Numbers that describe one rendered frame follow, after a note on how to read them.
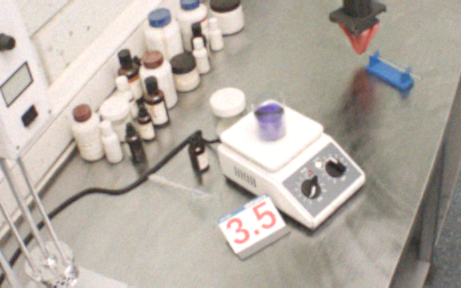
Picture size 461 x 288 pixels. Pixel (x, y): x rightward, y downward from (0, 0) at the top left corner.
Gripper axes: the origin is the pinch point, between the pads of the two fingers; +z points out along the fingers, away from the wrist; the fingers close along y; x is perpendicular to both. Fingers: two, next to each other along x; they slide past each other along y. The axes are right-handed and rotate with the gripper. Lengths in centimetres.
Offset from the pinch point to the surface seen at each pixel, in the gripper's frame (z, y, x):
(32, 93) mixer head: -41, 70, 23
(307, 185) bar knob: -2.3, 34.5, 20.9
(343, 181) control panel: -0.5, 29.0, 23.0
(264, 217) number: 1.0, 41.4, 18.5
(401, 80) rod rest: 1.1, 1.3, 11.8
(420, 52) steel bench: 2.8, -10.7, 7.2
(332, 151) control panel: -2.8, 27.0, 18.8
